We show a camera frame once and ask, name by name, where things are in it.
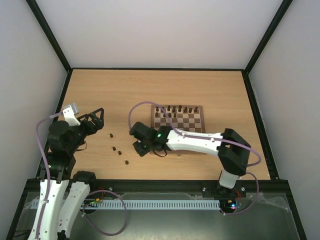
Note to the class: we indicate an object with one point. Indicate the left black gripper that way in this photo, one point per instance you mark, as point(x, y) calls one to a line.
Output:
point(99, 124)

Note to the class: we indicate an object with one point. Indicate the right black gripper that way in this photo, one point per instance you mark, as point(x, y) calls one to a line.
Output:
point(141, 148)

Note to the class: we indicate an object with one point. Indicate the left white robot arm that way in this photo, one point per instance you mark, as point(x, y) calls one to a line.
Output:
point(61, 194)

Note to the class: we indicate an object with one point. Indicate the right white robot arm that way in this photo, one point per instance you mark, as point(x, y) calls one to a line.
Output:
point(231, 149)

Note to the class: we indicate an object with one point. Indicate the wooden chess board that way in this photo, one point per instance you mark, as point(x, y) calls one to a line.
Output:
point(191, 122)

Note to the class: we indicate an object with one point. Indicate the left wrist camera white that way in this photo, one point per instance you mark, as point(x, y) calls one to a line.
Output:
point(69, 113)

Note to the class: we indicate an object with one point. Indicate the white slotted cable duct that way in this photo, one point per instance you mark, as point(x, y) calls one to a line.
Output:
point(157, 205)

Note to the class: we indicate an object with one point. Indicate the metal base plate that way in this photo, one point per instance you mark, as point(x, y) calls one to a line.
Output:
point(261, 222)

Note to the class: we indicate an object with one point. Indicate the black aluminium frame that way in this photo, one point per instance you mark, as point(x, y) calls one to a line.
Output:
point(274, 185)

